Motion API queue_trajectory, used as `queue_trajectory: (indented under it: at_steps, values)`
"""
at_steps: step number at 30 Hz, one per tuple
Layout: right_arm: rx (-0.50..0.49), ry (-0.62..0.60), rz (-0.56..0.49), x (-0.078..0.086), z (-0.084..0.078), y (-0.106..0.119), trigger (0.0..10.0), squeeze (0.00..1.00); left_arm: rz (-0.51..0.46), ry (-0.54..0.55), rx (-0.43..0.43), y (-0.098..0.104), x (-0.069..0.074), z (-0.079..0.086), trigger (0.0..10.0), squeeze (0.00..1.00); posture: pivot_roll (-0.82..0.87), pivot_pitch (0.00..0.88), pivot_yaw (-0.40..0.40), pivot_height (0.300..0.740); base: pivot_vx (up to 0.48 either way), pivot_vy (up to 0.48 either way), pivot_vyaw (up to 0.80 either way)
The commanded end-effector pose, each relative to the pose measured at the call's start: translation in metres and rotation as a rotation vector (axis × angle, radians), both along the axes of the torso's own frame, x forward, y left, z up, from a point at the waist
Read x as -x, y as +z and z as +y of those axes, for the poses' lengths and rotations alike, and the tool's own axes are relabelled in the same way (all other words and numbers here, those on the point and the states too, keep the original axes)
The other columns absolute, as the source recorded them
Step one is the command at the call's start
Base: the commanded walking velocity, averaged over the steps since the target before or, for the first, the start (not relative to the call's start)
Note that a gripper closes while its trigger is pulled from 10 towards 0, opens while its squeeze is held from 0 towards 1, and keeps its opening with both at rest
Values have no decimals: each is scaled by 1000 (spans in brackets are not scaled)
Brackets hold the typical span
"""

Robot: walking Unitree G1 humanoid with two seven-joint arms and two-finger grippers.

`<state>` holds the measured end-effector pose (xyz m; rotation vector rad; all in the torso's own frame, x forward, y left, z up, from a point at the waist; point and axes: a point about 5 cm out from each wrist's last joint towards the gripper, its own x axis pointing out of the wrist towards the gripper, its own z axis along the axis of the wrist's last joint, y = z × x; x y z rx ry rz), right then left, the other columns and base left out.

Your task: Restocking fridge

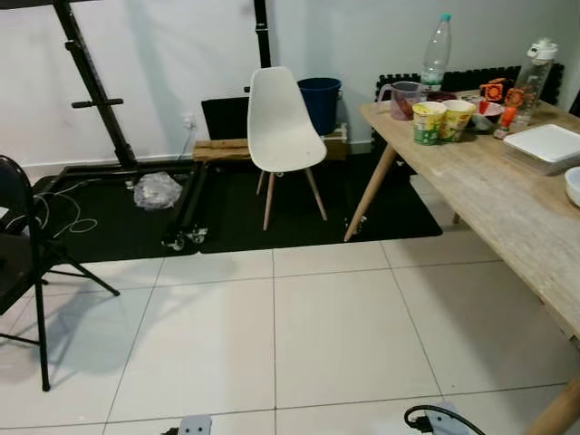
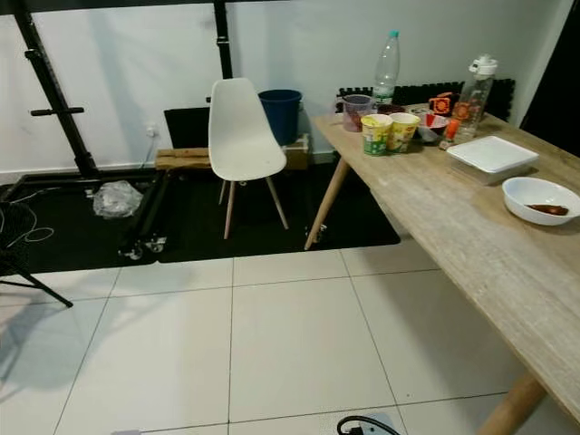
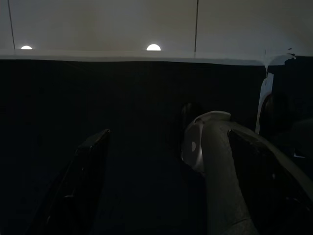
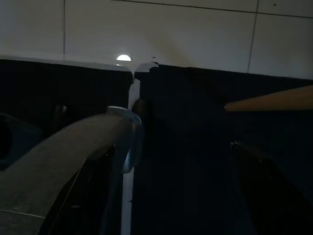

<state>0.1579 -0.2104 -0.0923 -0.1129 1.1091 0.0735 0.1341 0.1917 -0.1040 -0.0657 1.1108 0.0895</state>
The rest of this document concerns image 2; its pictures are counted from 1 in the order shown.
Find small orange bottle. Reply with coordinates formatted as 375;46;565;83
439;119;461;151

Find white bowl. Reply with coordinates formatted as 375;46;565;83
501;177;580;227

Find wooden table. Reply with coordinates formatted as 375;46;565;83
304;111;580;435

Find black flat panel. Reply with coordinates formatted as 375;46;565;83
164;104;214;150

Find wooden plank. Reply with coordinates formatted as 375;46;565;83
154;134;312;173

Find clear water bottle green cap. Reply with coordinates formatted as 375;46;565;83
372;30;401;105

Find crumpled clear plastic bag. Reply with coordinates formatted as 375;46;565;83
92;180;144;220

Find black foam puzzle mats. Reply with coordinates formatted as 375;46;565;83
337;78;517;123

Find purple measuring jug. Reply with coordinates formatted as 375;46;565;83
337;93;377;133

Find brown food piece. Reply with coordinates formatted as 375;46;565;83
527;204;570;217

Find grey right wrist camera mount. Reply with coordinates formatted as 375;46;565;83
362;412;404;435

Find black floor mat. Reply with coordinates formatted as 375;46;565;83
0;163;402;266

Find black metal rack frame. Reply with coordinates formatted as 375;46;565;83
0;0;234;262

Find yellow Maggi noodle cup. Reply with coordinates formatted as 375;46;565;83
388;111;421;153

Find blue plastic bucket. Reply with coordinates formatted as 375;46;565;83
258;88;304;147

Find red bowl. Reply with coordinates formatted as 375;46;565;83
415;112;452;144

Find white cable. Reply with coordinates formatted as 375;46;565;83
0;195;57;247

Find white lidded food container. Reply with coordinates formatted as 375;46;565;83
445;135;540;187

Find small orange black box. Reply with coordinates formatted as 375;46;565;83
431;92;459;116

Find dark teal fridge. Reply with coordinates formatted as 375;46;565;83
519;0;580;157

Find green yellow noodle cup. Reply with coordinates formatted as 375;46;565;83
360;113;394;157

